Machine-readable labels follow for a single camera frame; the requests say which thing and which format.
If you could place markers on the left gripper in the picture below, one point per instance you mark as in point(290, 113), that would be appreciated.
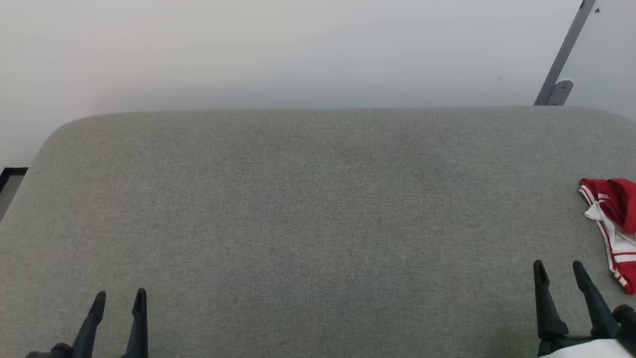
point(52, 352)

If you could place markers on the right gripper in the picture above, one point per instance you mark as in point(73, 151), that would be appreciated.
point(586, 349)

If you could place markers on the red and white jersey garment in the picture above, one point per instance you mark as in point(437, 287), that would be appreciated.
point(621, 204)

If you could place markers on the black skirting strip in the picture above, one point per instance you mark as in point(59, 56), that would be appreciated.
point(11, 173)

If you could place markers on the grey fabric sofa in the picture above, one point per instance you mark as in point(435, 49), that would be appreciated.
point(298, 223)

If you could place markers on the grey slanted metal bar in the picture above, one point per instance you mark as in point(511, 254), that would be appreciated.
point(566, 49)

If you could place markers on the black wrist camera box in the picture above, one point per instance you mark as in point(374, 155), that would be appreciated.
point(627, 325)

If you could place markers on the grey metal bracket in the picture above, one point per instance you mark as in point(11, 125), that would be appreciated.
point(561, 93)

